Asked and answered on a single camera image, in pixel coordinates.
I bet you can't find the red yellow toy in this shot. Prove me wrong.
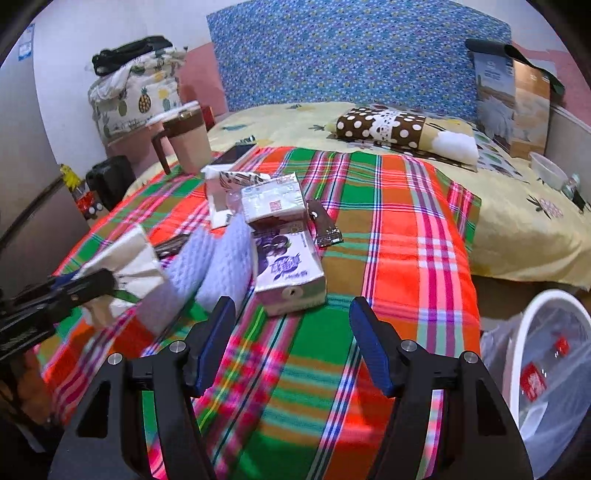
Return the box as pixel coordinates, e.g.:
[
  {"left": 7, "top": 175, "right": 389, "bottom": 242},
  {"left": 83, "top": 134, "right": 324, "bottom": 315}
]
[{"left": 59, "top": 164, "right": 103, "bottom": 220}]

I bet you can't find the patterned paper bag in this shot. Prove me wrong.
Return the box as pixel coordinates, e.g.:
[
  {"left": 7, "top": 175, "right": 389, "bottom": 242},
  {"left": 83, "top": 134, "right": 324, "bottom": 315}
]
[{"left": 202, "top": 167, "right": 270, "bottom": 230}]

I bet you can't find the smartphone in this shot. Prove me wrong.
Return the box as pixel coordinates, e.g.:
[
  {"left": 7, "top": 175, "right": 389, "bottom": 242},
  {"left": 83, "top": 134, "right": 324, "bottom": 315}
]
[{"left": 211, "top": 143, "right": 256, "bottom": 166}]

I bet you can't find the white bowl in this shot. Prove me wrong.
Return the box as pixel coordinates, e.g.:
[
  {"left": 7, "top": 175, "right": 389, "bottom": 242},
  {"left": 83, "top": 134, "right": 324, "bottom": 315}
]
[{"left": 528, "top": 151, "right": 568, "bottom": 191}]

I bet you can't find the beige mug with brown lid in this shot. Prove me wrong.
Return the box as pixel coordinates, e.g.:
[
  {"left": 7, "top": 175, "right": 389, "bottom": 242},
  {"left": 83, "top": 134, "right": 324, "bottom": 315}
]
[{"left": 151, "top": 101, "right": 212, "bottom": 175}]

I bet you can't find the small green bottle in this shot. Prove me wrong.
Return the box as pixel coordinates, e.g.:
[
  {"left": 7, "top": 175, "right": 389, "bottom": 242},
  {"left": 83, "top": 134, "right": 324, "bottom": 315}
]
[{"left": 561, "top": 173, "right": 580, "bottom": 200}]

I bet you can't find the pink storage box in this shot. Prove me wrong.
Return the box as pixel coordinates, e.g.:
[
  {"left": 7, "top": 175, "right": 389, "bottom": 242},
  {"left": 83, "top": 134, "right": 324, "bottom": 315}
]
[{"left": 105, "top": 108, "right": 219, "bottom": 179}]

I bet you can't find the purple milk carton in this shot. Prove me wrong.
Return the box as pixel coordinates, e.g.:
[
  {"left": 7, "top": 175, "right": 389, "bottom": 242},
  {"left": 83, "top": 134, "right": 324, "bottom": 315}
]
[{"left": 252, "top": 221, "right": 327, "bottom": 316}]

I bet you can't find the yellow pineapple bed sheet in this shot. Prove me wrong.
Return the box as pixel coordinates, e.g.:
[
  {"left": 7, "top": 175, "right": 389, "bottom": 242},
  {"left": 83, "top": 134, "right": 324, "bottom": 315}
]
[{"left": 124, "top": 101, "right": 591, "bottom": 292}]

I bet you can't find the white foam fruit net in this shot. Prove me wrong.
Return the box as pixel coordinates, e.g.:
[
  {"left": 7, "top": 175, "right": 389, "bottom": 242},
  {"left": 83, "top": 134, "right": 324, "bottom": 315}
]
[{"left": 136, "top": 213, "right": 252, "bottom": 335}]

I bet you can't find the clear plastic bottle red label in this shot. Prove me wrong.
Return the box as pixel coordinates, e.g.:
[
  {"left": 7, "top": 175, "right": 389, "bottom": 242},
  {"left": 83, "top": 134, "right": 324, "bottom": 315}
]
[{"left": 519, "top": 335, "right": 571, "bottom": 436}]

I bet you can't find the pineapple print fabric bundle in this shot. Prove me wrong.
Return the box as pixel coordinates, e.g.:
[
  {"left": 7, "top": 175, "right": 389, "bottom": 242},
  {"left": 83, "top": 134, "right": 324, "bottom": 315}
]
[{"left": 87, "top": 47, "right": 186, "bottom": 144}]

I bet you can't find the brown polka dot pillow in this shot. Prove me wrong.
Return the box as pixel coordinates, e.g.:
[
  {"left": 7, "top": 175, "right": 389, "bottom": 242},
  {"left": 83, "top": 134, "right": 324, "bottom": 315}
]
[{"left": 329, "top": 104, "right": 479, "bottom": 170}]

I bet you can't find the bedding package box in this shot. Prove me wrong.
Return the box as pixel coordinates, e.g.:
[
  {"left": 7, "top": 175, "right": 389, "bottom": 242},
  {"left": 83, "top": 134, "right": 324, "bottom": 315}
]
[{"left": 465, "top": 39, "right": 565, "bottom": 158}]

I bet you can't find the grey refrigerator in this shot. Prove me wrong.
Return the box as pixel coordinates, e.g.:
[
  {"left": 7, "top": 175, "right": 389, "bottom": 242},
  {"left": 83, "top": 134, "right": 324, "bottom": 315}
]
[{"left": 1, "top": 25, "right": 89, "bottom": 297}]

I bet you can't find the black bag on top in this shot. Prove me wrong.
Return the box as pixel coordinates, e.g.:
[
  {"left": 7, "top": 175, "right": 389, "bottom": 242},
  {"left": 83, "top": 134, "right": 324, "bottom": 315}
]
[{"left": 91, "top": 35, "right": 172, "bottom": 77}]

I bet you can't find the white trash bin with liner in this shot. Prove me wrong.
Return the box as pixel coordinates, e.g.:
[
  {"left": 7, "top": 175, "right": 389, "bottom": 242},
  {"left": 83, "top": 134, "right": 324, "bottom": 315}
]
[{"left": 480, "top": 289, "right": 590, "bottom": 479}]

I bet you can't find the black bag on floor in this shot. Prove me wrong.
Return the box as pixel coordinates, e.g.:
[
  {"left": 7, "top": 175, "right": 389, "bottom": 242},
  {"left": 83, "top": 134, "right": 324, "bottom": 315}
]
[{"left": 85, "top": 155, "right": 136, "bottom": 211}]

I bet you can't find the blue floral headboard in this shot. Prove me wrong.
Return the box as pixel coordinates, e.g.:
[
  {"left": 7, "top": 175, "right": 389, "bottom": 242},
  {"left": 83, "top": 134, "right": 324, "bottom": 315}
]
[{"left": 207, "top": 1, "right": 512, "bottom": 120}]

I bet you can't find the white tissue pack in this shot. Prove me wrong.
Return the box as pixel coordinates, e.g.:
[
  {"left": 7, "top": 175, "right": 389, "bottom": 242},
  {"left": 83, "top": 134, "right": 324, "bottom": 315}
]
[{"left": 242, "top": 173, "right": 305, "bottom": 224}]

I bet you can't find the colourful plaid cloth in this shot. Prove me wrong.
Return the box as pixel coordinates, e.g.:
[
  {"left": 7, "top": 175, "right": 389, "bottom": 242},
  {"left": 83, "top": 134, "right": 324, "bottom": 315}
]
[{"left": 36, "top": 147, "right": 481, "bottom": 479}]

